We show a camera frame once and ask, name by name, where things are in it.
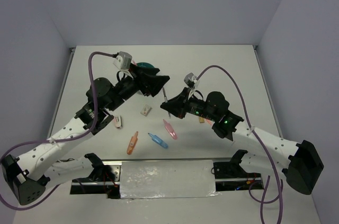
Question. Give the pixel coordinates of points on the teal round desk organizer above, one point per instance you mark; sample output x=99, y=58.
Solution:
x=144, y=65

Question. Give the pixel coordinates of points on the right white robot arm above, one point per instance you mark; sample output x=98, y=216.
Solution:
x=256, y=150

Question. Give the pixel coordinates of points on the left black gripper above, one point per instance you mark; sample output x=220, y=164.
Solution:
x=153, y=84

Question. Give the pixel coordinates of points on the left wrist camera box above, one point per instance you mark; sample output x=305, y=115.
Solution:
x=122, y=60

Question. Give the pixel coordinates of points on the pink highlighter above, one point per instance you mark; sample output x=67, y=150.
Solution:
x=170, y=129

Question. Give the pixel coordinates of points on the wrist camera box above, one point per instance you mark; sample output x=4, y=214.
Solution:
x=122, y=60
x=192, y=83

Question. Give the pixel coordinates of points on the orange highlighter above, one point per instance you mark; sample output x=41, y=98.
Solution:
x=132, y=143

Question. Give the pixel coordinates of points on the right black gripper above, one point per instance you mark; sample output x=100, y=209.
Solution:
x=176, y=105

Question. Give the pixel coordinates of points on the blue highlighter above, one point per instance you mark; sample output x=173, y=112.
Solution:
x=158, y=140

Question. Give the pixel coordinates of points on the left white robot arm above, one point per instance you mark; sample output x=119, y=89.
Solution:
x=41, y=168

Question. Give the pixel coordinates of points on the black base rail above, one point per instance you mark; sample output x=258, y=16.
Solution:
x=228, y=177

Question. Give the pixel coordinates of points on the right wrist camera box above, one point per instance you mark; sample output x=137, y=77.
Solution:
x=192, y=83

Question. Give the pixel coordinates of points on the silver foil sheet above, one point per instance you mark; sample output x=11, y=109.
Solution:
x=167, y=179

